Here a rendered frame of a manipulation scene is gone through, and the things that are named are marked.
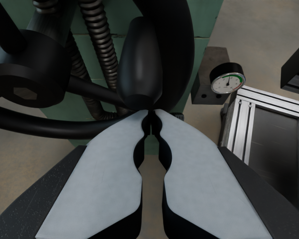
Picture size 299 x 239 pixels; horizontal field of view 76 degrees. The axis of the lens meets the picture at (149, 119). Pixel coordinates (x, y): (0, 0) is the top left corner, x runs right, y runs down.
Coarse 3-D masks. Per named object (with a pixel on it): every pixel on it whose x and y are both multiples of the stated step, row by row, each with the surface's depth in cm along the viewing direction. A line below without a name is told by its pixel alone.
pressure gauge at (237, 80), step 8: (224, 64) 35; (232, 64) 35; (216, 72) 36; (224, 72) 35; (232, 72) 34; (240, 72) 35; (216, 80) 36; (224, 80) 36; (232, 80) 36; (240, 80) 36; (216, 88) 38; (224, 88) 38; (232, 88) 38
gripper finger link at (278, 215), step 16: (240, 160) 8; (240, 176) 7; (256, 176) 7; (256, 192) 6; (272, 192) 6; (256, 208) 6; (272, 208) 6; (288, 208) 6; (272, 224) 5; (288, 224) 5
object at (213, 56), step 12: (216, 48) 47; (204, 60) 45; (216, 60) 45; (228, 60) 45; (204, 72) 43; (204, 84) 42; (192, 96) 48; (204, 96) 45; (216, 96) 45; (228, 96) 45
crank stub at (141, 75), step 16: (128, 32) 11; (144, 32) 11; (128, 48) 10; (144, 48) 10; (128, 64) 9; (144, 64) 9; (160, 64) 10; (128, 80) 9; (144, 80) 9; (160, 80) 10; (128, 96) 9; (144, 96) 9
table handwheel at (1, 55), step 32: (64, 0) 21; (160, 0) 11; (0, 32) 13; (32, 32) 16; (64, 32) 20; (160, 32) 12; (192, 32) 13; (0, 64) 14; (32, 64) 15; (64, 64) 17; (192, 64) 16; (0, 96) 20; (32, 96) 17; (64, 96) 18; (96, 96) 20; (160, 96) 19; (0, 128) 25; (32, 128) 27; (64, 128) 28; (96, 128) 28
